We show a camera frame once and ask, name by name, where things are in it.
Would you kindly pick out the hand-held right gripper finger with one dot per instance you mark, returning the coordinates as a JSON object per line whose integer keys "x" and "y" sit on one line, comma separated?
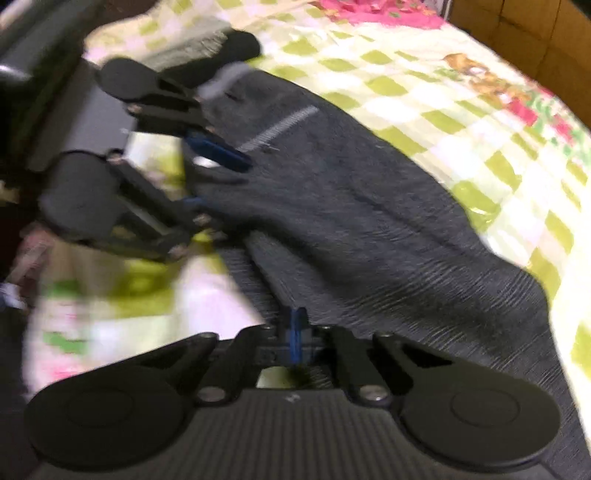
{"x": 292, "y": 337}
{"x": 302, "y": 337}

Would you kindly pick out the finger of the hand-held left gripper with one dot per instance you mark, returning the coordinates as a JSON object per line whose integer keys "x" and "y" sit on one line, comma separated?
{"x": 152, "y": 193}
{"x": 217, "y": 150}

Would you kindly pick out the dark grey checked pants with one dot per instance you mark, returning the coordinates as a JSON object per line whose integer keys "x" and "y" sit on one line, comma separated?
{"x": 369, "y": 207}

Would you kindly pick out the black folded cloth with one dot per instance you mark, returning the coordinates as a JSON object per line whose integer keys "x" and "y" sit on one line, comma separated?
{"x": 231, "y": 50}

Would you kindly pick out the grey folded cloth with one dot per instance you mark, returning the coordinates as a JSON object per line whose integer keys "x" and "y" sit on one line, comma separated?
{"x": 184, "y": 44}

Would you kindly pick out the checked printed bed cover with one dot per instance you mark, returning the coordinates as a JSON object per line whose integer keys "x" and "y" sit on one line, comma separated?
{"x": 415, "y": 69}

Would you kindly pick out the wooden wardrobe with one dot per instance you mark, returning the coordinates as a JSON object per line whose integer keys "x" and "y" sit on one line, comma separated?
{"x": 531, "y": 37}

